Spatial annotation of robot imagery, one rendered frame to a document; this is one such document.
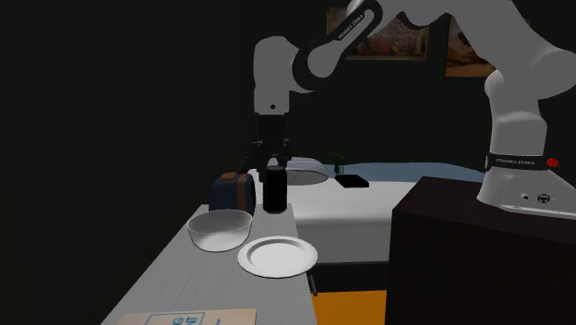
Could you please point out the bed with white sheet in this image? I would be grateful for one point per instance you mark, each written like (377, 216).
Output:
(351, 216)

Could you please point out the grey wooden desk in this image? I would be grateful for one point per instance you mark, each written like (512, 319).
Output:
(189, 283)

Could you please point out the black cylindrical bottle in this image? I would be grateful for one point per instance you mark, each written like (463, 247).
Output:
(274, 191)

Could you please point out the small green plant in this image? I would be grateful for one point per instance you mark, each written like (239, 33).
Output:
(339, 163)

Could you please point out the wide framed wall picture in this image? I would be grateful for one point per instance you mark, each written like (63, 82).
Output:
(396, 43)

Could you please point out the dark robot stand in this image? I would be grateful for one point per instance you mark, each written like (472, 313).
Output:
(472, 265)

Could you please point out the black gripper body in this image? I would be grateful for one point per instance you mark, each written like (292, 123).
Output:
(272, 133)

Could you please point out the flat black box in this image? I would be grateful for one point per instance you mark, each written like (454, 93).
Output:
(352, 181)

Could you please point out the blue toaster with brown band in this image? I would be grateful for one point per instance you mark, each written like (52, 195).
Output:
(229, 193)

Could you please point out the small framed wall picture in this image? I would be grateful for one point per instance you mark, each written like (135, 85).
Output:
(463, 58)

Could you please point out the white plate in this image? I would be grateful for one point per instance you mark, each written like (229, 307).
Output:
(277, 256)

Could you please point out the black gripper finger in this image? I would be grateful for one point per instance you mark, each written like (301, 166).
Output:
(253, 161)
(284, 158)

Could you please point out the clear glass bowl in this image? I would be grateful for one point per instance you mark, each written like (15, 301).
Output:
(219, 229)

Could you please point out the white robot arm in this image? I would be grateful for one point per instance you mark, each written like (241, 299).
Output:
(517, 117)

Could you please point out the tan box with blue print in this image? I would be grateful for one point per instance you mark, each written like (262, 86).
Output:
(189, 317)

